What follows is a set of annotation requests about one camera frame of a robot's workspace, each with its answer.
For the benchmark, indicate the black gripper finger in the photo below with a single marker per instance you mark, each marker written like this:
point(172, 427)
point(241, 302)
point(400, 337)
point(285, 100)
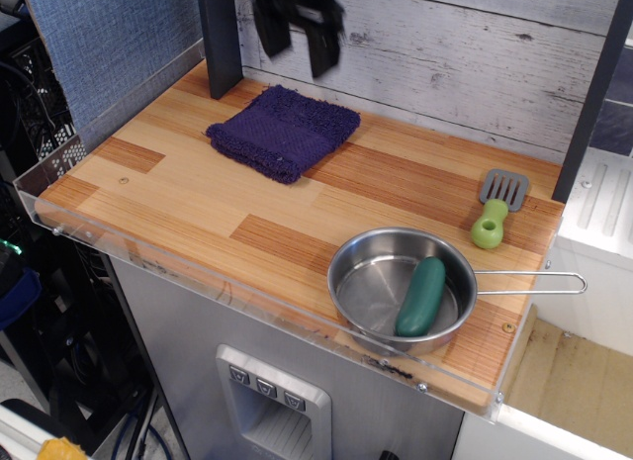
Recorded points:
point(324, 47)
point(272, 27)

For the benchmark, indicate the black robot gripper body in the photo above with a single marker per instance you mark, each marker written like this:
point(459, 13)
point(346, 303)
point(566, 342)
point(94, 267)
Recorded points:
point(327, 13)

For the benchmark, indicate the purple terry cloth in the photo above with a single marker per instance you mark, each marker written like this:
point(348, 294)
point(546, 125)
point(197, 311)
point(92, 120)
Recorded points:
point(282, 134)

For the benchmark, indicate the clear acrylic counter guard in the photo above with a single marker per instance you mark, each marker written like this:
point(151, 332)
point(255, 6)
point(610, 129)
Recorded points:
point(176, 213)

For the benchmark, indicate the blue fabric panel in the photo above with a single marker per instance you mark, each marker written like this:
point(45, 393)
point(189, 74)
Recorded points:
point(114, 57)

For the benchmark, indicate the small steel frying pan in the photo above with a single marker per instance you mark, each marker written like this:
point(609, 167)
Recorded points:
point(368, 276)

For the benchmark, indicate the green toy cucumber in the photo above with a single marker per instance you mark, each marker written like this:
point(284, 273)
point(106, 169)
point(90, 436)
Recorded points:
point(422, 300)

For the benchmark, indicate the silver toy fridge dispenser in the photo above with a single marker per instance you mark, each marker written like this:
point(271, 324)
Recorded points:
point(275, 415)

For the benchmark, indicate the white toy sink unit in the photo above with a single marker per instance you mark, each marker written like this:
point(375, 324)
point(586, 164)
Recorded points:
point(570, 393)

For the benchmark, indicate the grey spatula green handle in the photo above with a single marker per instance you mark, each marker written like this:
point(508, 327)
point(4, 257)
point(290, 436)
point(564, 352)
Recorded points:
point(502, 193)

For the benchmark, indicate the dark grey right post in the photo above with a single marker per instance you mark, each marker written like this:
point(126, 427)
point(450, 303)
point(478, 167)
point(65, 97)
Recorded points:
point(612, 48)

